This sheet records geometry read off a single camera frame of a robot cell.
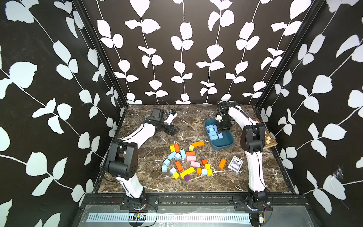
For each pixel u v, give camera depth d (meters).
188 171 0.84
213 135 1.01
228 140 1.00
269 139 0.98
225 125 0.89
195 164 0.88
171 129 0.82
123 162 0.47
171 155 0.91
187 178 0.82
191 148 0.93
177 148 0.94
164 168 0.85
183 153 0.91
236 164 0.87
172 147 0.93
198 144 0.98
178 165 0.86
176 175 0.82
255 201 0.65
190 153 0.92
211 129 1.02
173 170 0.84
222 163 0.88
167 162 0.86
